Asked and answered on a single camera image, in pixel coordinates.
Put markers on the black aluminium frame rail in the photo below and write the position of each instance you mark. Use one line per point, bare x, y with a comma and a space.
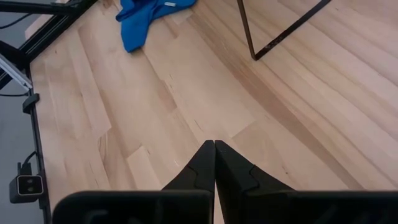
31, 7
38, 140
56, 25

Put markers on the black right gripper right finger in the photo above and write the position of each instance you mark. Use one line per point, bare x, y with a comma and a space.
233, 171

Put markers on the silver metal bar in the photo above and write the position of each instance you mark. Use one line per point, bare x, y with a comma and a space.
15, 73

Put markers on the blue cloth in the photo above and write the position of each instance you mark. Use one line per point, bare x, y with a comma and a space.
140, 21

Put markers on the small black camera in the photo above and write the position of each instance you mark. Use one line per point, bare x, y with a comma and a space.
26, 186

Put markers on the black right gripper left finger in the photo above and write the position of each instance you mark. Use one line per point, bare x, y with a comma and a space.
199, 171

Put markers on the black rail bracket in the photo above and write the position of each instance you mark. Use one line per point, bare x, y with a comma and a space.
30, 102

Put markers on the wooden shelf with black legs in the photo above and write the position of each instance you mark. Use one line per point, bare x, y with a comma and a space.
247, 31

